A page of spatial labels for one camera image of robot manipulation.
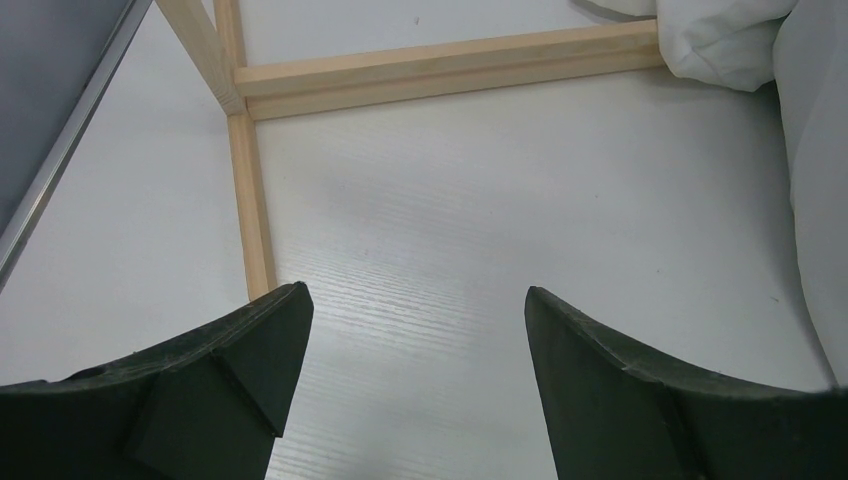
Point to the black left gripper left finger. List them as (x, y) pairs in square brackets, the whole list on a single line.
[(207, 404)]

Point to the wooden clothes rack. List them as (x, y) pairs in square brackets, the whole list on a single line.
[(214, 41)]

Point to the white shorts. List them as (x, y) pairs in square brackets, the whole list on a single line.
[(801, 46)]

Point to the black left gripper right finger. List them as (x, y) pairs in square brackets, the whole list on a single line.
[(616, 408)]

